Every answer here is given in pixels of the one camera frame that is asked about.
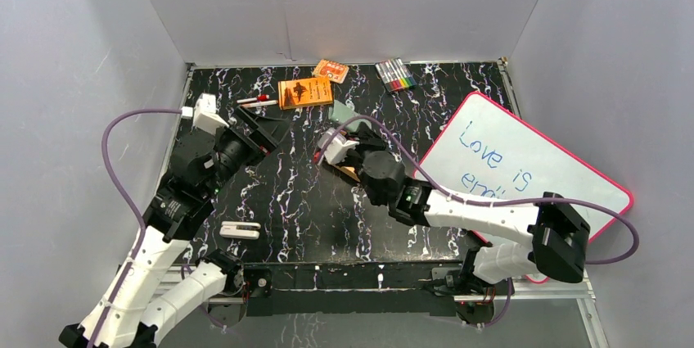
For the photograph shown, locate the tan oval tray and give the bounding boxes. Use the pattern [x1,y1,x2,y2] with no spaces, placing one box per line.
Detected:
[334,165,360,183]

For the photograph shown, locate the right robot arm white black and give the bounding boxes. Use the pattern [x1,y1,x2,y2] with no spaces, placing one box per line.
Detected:
[315,124,590,326]

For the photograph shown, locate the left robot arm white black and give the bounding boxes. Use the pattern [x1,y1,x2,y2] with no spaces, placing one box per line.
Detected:
[59,107,291,347]

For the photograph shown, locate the small orange card pack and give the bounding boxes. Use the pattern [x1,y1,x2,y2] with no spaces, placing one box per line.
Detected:
[312,59,349,84]

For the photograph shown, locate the white marker pen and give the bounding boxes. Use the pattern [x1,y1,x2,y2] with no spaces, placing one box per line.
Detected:
[241,100,278,108]

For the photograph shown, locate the red capped marker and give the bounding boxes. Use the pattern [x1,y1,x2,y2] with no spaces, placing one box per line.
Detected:
[237,94,269,104]

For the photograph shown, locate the orange book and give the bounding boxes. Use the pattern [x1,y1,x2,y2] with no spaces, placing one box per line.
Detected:
[278,77,334,110]

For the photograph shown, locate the coloured marker set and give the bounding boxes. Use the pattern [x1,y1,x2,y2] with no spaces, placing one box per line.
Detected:
[375,57,417,93]

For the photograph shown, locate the white whiteboard eraser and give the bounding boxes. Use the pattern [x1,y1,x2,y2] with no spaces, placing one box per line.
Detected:
[219,221,261,240]

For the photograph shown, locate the pink framed whiteboard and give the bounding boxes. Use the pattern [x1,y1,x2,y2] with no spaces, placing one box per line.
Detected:
[415,93,633,269]

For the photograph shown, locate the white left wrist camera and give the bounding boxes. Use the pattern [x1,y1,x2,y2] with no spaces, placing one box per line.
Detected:
[181,93,228,135]

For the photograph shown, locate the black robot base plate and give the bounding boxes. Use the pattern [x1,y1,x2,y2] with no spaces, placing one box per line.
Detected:
[208,261,515,327]

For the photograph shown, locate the aluminium frame rail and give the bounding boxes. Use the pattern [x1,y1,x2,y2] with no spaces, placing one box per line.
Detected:
[97,263,610,348]

